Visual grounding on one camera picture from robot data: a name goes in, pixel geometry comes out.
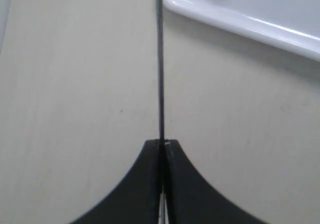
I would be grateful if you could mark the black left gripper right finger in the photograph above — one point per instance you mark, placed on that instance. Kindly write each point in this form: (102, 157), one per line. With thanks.
(190, 198)

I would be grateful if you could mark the thin metal skewer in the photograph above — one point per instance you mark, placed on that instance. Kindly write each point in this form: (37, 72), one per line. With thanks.
(161, 101)

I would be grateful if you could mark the white rectangular plastic tray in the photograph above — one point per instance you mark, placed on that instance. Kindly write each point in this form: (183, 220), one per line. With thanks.
(291, 25)

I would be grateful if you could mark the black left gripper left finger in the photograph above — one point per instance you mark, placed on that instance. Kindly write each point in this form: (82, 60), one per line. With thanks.
(136, 197)

